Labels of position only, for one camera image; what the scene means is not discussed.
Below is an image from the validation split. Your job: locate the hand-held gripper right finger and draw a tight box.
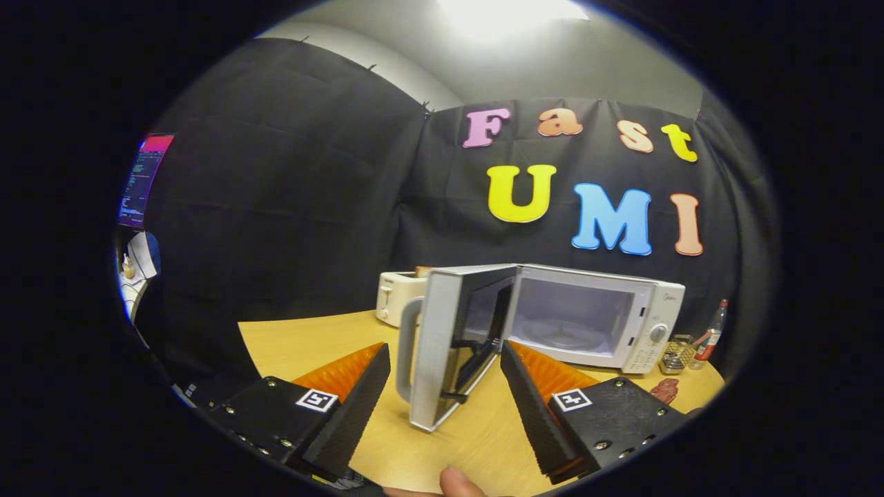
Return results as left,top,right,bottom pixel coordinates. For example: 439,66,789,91
499,340,691,485

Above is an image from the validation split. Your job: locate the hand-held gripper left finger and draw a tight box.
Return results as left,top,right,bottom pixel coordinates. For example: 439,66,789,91
200,342,392,483

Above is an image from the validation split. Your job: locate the white toaster oven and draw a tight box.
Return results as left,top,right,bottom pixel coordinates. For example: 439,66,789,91
395,264,686,433

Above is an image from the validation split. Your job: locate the cream pop-up toaster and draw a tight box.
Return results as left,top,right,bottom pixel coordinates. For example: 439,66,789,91
375,271,429,328

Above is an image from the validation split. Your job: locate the clear plastic bottle red label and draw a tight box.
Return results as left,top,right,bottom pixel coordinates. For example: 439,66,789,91
691,299,729,370

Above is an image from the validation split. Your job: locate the black backdrop cloth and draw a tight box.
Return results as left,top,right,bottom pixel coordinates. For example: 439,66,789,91
114,38,778,408

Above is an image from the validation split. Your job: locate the computer monitor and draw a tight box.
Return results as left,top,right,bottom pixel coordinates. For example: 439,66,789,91
116,134,175,230

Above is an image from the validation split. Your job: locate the wire basket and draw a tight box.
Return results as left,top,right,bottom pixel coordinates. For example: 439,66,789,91
660,335,697,375

